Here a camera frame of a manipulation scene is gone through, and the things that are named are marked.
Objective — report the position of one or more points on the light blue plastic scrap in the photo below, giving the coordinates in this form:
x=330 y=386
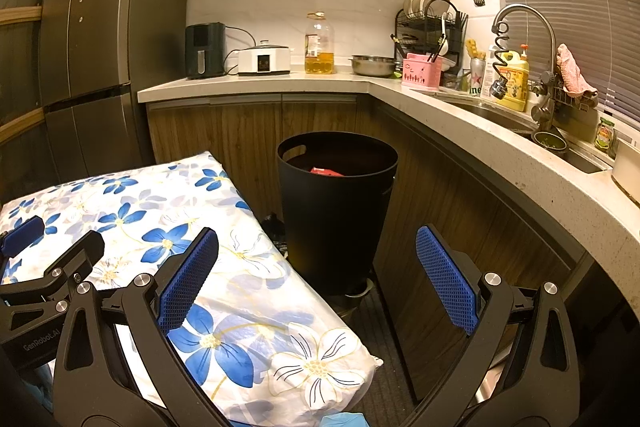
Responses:
x=345 y=421

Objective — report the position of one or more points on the small bowl with greens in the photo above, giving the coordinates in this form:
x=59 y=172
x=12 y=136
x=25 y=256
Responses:
x=550 y=142

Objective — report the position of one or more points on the white soap bottle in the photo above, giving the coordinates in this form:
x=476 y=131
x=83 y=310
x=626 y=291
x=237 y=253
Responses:
x=492 y=57

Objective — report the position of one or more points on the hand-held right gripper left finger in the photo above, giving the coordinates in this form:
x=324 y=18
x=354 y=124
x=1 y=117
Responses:
x=187 y=282

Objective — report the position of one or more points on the white plate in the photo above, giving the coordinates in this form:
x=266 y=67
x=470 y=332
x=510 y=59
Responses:
x=414 y=4

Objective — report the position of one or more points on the white round bin stand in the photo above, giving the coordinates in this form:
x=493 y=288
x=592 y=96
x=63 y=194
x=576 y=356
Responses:
x=362 y=289

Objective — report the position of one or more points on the small labelled jar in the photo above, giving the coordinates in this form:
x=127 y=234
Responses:
x=605 y=137

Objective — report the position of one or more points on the pink utensil basket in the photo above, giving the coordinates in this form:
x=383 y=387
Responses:
x=421 y=74

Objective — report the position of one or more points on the white electric cooker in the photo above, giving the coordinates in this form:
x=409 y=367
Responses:
x=264 y=61

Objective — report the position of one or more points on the red snack packet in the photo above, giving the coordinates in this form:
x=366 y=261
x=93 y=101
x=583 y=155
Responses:
x=325 y=171

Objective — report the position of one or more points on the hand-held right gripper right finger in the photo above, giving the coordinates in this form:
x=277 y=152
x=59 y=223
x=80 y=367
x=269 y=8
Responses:
x=445 y=277

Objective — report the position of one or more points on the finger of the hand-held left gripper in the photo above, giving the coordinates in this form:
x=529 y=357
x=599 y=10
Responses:
x=22 y=232
x=75 y=257

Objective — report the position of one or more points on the yellow detergent bottle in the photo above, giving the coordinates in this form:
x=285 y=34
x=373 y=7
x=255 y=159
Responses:
x=517 y=82

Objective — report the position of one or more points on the black air fryer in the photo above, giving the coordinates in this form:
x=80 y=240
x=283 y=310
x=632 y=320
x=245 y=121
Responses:
x=205 y=49

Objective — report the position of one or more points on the pink dish cloth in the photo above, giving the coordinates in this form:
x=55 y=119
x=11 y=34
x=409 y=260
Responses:
x=572 y=69

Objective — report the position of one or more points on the silver beer can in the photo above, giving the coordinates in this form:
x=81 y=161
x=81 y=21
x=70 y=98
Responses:
x=477 y=79

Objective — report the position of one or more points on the steel mixing bowl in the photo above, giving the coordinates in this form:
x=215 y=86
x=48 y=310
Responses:
x=372 y=67

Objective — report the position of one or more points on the person's left hand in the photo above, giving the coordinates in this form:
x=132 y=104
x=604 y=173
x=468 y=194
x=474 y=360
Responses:
x=40 y=387

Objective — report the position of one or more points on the steel sink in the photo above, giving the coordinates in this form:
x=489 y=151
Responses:
x=480 y=112

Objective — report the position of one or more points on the black trash bin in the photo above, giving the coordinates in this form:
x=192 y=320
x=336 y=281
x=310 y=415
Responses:
x=335 y=227

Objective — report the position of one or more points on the wooden glass door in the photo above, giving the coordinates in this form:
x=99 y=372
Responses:
x=20 y=57

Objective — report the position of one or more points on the floral blue white cloth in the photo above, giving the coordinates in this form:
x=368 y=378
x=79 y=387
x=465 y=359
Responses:
x=150 y=207

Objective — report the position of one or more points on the black dish rack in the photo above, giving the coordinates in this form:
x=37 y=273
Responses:
x=425 y=27

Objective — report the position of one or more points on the cooking oil bottle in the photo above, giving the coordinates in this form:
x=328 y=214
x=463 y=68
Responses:
x=320 y=57

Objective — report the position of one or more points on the grey refrigerator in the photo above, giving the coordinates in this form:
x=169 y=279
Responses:
x=115 y=32

